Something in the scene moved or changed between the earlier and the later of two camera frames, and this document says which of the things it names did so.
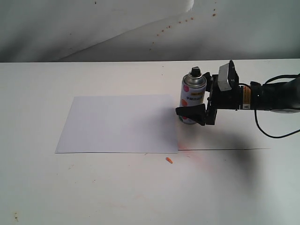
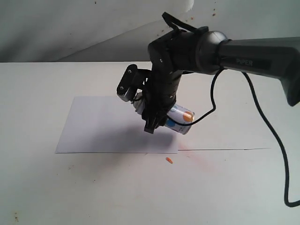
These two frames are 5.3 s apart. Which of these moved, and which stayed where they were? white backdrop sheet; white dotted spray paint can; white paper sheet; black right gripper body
Moved: white dotted spray paint can; black right gripper body
Stayed: white backdrop sheet; white paper sheet
